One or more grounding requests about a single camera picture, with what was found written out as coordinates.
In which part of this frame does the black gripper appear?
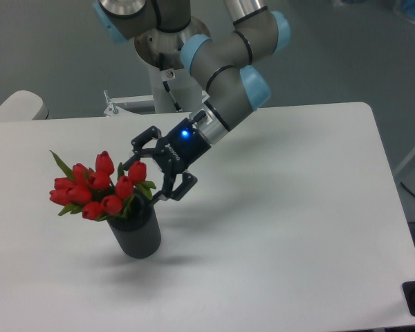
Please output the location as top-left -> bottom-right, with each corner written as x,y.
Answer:
121,117 -> 212,205

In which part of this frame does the dark grey ribbed vase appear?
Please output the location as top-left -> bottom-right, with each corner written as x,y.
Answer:
107,191 -> 161,259

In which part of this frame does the red tulip bouquet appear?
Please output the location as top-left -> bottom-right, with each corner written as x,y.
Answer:
49,151 -> 156,221

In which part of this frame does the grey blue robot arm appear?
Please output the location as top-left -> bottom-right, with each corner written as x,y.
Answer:
93,1 -> 291,201

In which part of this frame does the white chair armrest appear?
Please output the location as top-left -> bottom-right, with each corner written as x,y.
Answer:
0,90 -> 50,123

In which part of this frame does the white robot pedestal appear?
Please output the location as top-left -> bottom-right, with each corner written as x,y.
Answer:
102,17 -> 212,118

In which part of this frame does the black pedestal cable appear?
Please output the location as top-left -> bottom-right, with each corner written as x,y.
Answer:
158,53 -> 183,113

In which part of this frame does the black cable on floor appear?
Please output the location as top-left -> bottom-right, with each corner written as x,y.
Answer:
400,181 -> 415,205

